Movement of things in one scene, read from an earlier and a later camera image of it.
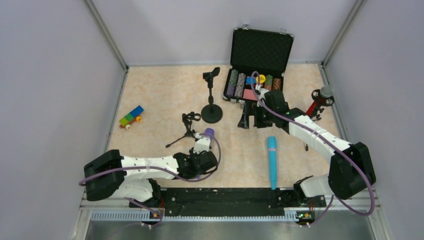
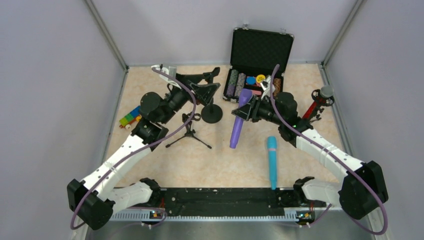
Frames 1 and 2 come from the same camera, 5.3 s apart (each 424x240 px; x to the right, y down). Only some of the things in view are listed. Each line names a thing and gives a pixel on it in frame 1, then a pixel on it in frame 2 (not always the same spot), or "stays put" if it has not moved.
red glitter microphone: x=326 y=91 stays put
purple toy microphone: x=209 y=132 → x=238 y=122
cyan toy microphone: x=272 y=142 stays put
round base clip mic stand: x=211 y=113 stays put
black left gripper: x=201 y=160 → x=192 y=88
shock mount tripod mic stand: x=322 y=101 stays put
